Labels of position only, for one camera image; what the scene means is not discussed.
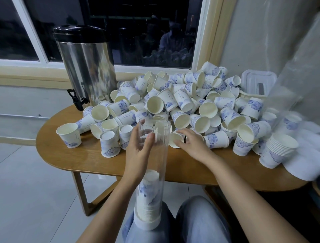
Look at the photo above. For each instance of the person's left hand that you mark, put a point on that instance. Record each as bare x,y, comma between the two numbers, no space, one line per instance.
137,160

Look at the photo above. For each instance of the person's right hand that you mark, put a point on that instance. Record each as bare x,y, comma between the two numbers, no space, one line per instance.
196,146

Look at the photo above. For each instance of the clear plastic cup dispenser tube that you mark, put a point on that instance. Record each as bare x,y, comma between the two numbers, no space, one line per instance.
157,160

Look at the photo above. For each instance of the single blue-printed paper cup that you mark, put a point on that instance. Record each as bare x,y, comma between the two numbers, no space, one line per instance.
173,142

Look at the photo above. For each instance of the nested stack of paper cups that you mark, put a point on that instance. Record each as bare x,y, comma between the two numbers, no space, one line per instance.
277,150
148,200

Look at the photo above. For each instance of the pile of paper cups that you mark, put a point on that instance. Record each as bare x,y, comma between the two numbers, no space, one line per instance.
165,95

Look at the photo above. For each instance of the person's left forearm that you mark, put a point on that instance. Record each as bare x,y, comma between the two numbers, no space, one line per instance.
112,215

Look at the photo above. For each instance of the person's right forearm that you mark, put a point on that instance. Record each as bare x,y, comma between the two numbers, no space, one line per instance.
255,205

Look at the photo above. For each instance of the person's blue jeans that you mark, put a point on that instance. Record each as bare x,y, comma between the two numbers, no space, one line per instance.
200,223

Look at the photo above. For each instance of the white plastic lid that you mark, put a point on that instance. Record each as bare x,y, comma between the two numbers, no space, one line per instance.
257,82

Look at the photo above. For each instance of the stainless steel water dispenser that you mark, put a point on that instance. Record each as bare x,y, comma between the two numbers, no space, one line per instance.
87,65

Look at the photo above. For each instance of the clear plastic bag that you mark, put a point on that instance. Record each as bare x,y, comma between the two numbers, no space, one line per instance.
302,75

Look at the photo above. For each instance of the white framed window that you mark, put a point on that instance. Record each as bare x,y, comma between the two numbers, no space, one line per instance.
125,30

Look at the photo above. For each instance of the wooden table leg frame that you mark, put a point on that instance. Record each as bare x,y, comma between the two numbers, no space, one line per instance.
82,193

